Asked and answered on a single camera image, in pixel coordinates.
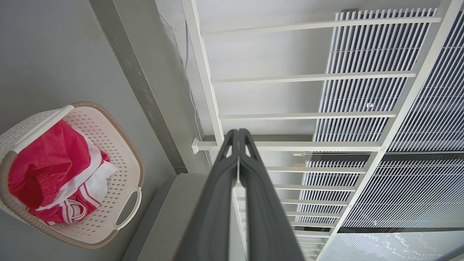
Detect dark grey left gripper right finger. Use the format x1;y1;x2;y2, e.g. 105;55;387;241
238;129;305;261

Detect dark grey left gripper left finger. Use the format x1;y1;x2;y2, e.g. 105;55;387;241
174;129;240;261

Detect cream perforated plastic laundry basket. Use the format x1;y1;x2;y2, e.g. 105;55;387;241
0;101;145;250

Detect grey fabric sofa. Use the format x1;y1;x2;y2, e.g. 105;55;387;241
121;173;247;261

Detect white shirt with red stripes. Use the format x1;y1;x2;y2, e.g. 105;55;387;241
31;161;118;226

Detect white metal railing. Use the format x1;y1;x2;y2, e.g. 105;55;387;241
180;0;464;261

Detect white slatted window blinds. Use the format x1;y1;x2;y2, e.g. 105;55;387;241
295;7;464;229

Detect red shorts with white stripe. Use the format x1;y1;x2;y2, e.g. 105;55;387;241
8;120;111;218

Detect thin white wall cable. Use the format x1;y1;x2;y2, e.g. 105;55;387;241
184;22;211;168

